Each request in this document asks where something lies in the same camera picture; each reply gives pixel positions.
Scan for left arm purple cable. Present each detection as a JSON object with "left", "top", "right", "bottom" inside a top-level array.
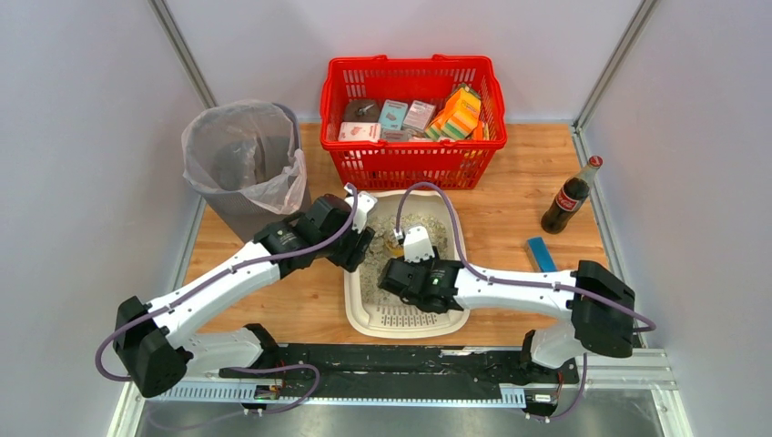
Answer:
[{"left": 95, "top": 183, "right": 361, "bottom": 417}]

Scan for red shopping basket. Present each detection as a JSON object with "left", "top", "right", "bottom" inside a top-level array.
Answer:
[{"left": 320, "top": 55, "right": 507, "bottom": 189}]

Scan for grey sponge label box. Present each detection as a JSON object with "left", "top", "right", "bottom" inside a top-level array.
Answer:
[{"left": 381, "top": 129, "right": 412, "bottom": 142}]

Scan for translucent plastic bin liner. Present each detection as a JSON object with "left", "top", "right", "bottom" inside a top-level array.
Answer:
[{"left": 181, "top": 99, "right": 308, "bottom": 217}]

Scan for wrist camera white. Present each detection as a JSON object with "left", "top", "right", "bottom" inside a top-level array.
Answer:
[
  {"left": 344, "top": 183, "right": 378, "bottom": 233},
  {"left": 402, "top": 225, "right": 437, "bottom": 263}
]

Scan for brown round item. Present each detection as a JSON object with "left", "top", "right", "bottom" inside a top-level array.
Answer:
[{"left": 342, "top": 99, "right": 381, "bottom": 123}]

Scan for teal small box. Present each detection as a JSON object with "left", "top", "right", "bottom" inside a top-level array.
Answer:
[{"left": 379, "top": 99, "right": 409, "bottom": 130}]

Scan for blue and tan box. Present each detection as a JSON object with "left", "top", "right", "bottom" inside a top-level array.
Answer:
[{"left": 525, "top": 237, "right": 558, "bottom": 273}]

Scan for grey small box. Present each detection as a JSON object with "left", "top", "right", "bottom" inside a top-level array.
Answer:
[{"left": 402, "top": 100, "right": 436, "bottom": 132}]

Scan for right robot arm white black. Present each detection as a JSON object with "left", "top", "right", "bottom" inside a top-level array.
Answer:
[{"left": 378, "top": 258, "right": 635, "bottom": 385}]

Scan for cola glass bottle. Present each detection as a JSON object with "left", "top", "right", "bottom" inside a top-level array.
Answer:
[{"left": 541, "top": 155, "right": 604, "bottom": 234}]

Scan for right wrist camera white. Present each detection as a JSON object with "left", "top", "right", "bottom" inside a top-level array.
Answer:
[{"left": 402, "top": 225, "right": 437, "bottom": 263}]

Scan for white pink sponge box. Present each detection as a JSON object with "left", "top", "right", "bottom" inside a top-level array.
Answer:
[{"left": 338, "top": 122, "right": 381, "bottom": 142}]

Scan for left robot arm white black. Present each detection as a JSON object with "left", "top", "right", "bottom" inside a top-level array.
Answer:
[{"left": 95, "top": 191, "right": 378, "bottom": 398}]

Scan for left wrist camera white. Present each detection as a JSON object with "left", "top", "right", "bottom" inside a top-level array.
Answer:
[{"left": 344, "top": 183, "right": 378, "bottom": 233}]

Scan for orange green sponge pack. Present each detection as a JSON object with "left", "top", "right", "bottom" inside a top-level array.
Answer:
[{"left": 424, "top": 83, "right": 482, "bottom": 140}]

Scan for cat litter granules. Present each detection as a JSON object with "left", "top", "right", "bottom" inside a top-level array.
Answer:
[{"left": 359, "top": 213, "right": 453, "bottom": 307}]

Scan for grey mesh trash bin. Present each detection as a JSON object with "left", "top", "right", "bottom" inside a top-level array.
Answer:
[{"left": 181, "top": 99, "right": 313, "bottom": 244}]

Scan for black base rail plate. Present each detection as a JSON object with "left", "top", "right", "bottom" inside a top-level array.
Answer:
[{"left": 253, "top": 343, "right": 580, "bottom": 401}]

